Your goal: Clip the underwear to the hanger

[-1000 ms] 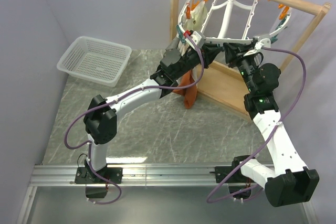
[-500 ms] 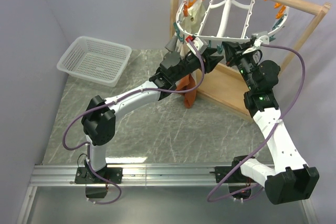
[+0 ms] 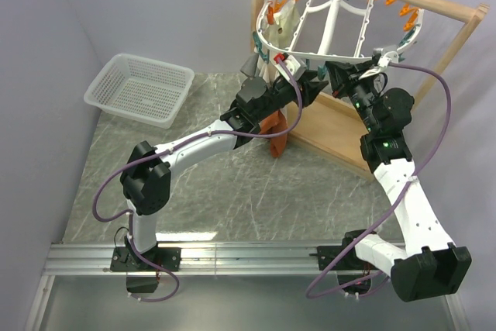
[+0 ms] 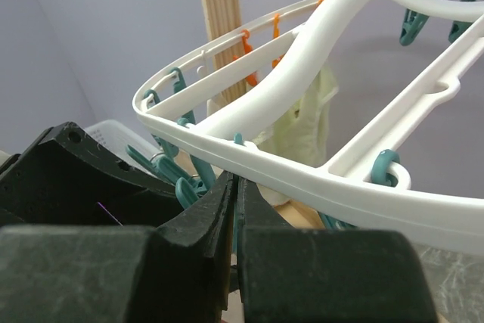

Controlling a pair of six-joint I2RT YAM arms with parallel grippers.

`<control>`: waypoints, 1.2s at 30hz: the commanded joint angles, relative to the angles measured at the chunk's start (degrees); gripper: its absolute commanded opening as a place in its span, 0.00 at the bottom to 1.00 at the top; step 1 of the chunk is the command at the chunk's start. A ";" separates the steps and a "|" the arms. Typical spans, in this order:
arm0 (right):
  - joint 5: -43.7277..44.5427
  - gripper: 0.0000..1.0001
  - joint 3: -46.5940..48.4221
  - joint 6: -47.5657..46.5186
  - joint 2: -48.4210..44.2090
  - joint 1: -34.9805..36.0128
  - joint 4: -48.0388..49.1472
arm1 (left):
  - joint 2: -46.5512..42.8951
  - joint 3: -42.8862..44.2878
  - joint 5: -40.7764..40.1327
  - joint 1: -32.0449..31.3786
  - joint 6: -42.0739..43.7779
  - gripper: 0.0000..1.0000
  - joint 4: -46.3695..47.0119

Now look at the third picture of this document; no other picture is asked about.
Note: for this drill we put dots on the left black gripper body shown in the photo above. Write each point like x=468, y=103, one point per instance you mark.
x=281, y=97

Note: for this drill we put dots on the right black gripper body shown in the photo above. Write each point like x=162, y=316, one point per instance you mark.
x=362, y=91

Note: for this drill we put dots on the white oval clip hanger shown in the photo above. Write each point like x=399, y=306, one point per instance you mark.
x=342, y=30

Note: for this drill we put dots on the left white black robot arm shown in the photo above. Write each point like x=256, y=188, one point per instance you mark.
x=147, y=183

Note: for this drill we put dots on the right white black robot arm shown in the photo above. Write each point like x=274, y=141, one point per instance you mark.
x=408, y=243

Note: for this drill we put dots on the grey underwear with white waistband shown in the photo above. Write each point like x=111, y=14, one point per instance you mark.
x=255, y=66

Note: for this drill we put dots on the pale yellow hanging underwear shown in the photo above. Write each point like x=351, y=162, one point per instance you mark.
x=280, y=33

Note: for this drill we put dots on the wooden clothes rack with tray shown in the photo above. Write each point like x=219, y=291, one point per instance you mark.
x=333, y=127

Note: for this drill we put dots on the white plastic perforated basket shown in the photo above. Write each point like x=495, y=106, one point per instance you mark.
x=141, y=89

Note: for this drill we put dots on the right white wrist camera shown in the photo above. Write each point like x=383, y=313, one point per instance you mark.
x=383, y=56

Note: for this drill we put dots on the aluminium mounting rail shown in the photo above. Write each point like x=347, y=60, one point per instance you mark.
x=199, y=258

